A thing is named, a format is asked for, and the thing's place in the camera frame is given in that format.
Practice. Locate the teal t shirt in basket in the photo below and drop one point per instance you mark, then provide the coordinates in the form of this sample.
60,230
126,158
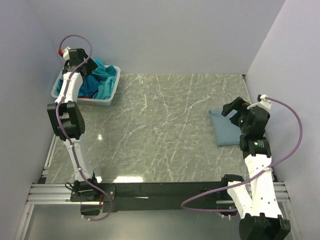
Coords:
102,72

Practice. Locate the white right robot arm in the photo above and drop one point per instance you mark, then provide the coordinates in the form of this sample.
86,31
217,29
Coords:
260,214

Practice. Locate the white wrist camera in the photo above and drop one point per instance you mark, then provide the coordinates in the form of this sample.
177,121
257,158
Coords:
263,102
64,53

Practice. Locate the red t shirt in basket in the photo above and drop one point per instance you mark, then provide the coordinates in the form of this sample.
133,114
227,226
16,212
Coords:
85,97

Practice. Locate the folded grey-blue t shirt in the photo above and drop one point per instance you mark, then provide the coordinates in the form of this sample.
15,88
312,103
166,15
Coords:
226,133

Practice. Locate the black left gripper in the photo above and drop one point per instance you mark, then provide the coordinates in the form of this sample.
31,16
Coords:
90,67

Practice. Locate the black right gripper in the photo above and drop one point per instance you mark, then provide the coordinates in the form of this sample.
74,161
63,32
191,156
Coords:
239,103

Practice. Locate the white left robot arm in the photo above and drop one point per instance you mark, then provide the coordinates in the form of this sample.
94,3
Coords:
69,125

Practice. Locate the light aqua t shirt in basket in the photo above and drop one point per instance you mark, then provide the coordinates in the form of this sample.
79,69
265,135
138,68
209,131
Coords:
105,88

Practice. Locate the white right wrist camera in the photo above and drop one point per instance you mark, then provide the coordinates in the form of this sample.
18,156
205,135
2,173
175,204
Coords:
263,102

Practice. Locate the black base crossbar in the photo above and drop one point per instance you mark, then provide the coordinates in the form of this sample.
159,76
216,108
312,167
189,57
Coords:
138,196

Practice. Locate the bright blue t shirt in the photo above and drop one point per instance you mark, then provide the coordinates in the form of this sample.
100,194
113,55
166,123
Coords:
89,86

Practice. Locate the aluminium frame rail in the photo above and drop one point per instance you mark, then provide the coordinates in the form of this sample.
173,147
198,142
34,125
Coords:
42,194

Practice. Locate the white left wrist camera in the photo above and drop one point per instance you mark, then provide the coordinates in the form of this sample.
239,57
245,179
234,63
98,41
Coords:
64,53

